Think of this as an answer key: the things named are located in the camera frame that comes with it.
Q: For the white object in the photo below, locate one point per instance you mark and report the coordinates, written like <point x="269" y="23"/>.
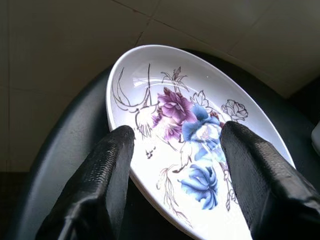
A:
<point x="316" y="135"/>

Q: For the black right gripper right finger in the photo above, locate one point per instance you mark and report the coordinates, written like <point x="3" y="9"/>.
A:
<point x="270" y="190"/>

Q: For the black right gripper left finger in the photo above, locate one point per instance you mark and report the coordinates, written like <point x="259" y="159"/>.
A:
<point x="95" y="190"/>

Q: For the white floral plate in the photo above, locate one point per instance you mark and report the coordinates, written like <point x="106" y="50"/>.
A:
<point x="162" y="155"/>

